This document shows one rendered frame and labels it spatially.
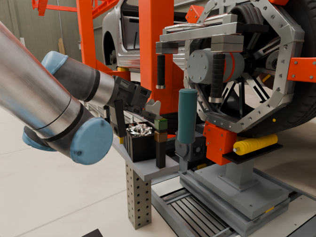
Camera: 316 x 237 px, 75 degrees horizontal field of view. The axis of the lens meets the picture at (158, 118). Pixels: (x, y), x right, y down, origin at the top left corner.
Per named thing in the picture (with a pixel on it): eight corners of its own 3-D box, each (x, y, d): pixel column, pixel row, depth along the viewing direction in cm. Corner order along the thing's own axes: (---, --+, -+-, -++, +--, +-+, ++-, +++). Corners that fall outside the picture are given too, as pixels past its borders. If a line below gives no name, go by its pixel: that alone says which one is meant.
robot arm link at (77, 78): (29, 88, 49) (43, 49, 50) (79, 104, 57) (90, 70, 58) (35, 88, 42) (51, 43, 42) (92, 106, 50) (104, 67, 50)
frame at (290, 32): (284, 144, 76) (317, -27, 60) (274, 147, 72) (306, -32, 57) (190, 111, 120) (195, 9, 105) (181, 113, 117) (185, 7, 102)
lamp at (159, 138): (167, 141, 80) (168, 131, 79) (159, 143, 78) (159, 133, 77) (162, 138, 83) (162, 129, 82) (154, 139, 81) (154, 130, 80)
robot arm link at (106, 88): (91, 105, 50) (80, 98, 58) (108, 111, 53) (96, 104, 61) (104, 71, 50) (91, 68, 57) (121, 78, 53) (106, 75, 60)
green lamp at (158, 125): (168, 129, 79) (168, 119, 77) (159, 131, 77) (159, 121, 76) (162, 126, 82) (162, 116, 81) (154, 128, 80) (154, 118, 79)
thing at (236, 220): (287, 211, 111) (290, 196, 108) (243, 240, 94) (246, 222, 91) (218, 169, 153) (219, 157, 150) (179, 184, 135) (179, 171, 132)
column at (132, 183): (151, 222, 114) (150, 154, 102) (135, 230, 109) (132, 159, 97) (143, 211, 122) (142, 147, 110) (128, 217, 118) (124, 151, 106)
